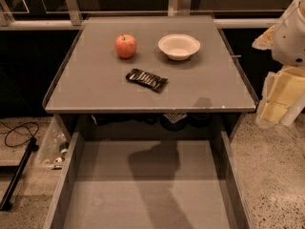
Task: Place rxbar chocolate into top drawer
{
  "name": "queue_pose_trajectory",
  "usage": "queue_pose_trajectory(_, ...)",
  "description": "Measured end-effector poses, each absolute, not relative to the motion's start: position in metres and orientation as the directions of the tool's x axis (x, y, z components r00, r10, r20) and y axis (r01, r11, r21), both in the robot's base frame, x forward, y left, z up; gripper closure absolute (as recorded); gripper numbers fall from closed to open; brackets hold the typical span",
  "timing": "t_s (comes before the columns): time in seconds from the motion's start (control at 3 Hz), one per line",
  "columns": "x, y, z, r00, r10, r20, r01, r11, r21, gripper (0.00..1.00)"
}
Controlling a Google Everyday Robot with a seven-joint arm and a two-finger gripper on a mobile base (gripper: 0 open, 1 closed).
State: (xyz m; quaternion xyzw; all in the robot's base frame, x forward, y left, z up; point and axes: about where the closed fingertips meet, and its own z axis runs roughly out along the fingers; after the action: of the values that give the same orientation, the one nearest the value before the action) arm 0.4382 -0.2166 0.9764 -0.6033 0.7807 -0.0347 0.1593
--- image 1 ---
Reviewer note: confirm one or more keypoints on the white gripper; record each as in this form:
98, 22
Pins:
290, 40

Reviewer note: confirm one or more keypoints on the red apple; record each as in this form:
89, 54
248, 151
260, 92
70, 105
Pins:
125, 46

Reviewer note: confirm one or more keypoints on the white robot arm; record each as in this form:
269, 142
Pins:
288, 42

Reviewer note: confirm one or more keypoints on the white cylindrical post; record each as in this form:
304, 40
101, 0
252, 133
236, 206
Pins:
293, 112

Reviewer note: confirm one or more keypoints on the open grey top drawer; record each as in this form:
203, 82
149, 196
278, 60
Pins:
147, 182

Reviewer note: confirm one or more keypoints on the white paper bowl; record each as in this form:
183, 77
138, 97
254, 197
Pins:
179, 47

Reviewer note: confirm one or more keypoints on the grey cabinet with top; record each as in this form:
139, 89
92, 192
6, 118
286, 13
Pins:
92, 79

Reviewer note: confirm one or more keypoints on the metal railing frame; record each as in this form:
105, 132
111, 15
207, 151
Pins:
59, 14

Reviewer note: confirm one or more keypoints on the black rxbar chocolate wrapper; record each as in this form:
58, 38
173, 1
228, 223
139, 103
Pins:
148, 80

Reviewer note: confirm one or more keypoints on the black floor stand bar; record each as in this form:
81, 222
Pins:
16, 172

